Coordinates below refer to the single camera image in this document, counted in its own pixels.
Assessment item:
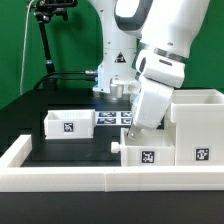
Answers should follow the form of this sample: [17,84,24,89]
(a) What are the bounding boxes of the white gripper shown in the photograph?
[128,76,173,139]

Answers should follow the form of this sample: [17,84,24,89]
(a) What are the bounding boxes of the white hanging cable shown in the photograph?
[19,0,36,96]

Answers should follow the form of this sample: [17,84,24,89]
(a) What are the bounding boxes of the white drawer box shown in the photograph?
[44,109,96,139]
[111,128,175,167]

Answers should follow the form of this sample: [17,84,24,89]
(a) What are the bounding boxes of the white drawer cabinet frame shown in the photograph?
[164,89,224,166]

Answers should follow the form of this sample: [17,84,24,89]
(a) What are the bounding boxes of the white fiducial marker plate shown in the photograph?
[95,111,132,126]

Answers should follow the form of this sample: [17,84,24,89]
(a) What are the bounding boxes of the black camera stand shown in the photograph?
[29,0,78,90]

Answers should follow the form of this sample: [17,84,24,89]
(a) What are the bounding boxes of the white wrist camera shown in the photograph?
[110,79,140,99]

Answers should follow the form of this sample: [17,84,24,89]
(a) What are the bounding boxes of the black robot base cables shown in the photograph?
[33,69,99,90]

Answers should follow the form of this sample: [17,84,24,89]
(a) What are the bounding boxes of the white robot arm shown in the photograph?
[88,0,210,139]

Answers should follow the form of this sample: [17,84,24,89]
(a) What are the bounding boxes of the white workspace border frame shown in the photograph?
[0,135,224,192]

